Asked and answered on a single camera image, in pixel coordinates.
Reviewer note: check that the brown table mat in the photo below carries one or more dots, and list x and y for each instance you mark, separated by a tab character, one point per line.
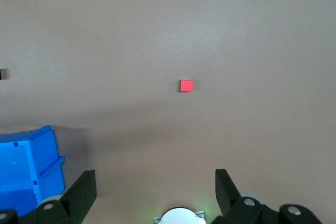
157	24

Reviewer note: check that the small black cube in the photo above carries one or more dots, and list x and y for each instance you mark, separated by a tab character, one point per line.
0	74

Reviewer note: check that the small red cube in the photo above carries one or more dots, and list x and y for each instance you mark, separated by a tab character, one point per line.
186	85

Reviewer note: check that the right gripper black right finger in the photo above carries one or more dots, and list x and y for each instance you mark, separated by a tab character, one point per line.
228	197

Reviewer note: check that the blue plastic storage bin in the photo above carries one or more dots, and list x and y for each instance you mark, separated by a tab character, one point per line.
21	169

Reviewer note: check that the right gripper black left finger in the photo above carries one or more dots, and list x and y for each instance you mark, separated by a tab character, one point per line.
78	195

